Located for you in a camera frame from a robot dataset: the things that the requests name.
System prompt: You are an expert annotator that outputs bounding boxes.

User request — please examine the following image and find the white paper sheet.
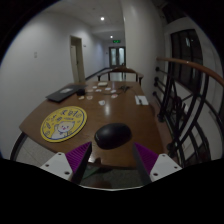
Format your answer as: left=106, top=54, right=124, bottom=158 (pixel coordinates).
left=134, top=95, right=150, bottom=106

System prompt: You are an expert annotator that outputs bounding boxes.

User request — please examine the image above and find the round yellow cartoon mouse pad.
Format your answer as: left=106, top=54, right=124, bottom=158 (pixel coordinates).
left=40, top=105, right=88, bottom=144

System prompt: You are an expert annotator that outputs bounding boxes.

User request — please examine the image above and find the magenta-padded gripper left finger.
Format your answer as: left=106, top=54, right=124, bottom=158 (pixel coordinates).
left=39, top=141, right=94, bottom=186

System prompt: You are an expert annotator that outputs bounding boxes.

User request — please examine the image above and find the dark closed laptop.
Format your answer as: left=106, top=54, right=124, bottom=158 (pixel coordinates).
left=45, top=83, right=88, bottom=103

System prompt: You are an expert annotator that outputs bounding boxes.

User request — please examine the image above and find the wooden armchair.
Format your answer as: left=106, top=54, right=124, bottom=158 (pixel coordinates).
left=96, top=66, right=145, bottom=86

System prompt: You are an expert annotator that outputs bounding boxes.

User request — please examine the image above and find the open side doorway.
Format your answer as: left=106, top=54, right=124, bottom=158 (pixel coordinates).
left=69, top=35, right=86, bottom=83

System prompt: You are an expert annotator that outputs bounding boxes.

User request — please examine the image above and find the black cable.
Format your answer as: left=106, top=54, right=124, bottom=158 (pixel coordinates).
left=99, top=84, right=134, bottom=96

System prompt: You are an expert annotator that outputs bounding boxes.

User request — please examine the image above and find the glass double door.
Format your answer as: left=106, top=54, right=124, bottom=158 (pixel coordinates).
left=108, top=46, right=127, bottom=69

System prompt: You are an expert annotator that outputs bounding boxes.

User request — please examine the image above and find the dark framed window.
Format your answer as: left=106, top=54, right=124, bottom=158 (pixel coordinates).
left=169, top=28, right=204, bottom=94

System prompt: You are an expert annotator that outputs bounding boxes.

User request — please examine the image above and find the black railing with wooden handrail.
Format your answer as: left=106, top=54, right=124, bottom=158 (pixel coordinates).
left=152, top=55, right=224, bottom=168

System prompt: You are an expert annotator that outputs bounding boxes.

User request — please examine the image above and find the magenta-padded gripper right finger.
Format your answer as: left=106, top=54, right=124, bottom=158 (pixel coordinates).
left=132, top=142, right=183, bottom=186

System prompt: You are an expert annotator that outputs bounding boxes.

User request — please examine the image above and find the black computer mouse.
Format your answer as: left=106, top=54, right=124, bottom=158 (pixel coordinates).
left=94, top=122, right=133, bottom=150

